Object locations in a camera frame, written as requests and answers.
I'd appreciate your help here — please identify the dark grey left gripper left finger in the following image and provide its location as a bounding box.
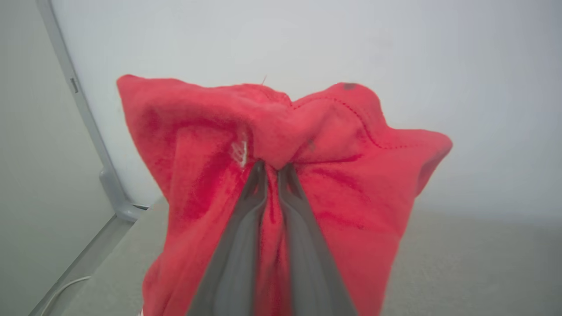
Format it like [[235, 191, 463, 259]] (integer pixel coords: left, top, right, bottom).
[[187, 159, 268, 316]]

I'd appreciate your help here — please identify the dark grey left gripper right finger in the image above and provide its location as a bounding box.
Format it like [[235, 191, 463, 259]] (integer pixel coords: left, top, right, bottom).
[[277, 164, 359, 316]]

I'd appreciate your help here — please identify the red white-trimmed sports jersey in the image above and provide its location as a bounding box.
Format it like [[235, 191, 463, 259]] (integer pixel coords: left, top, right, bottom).
[[116, 74, 453, 316]]

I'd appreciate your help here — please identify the thin white cable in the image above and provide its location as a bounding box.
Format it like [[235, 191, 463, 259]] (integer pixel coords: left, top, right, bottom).
[[40, 276, 92, 316]]

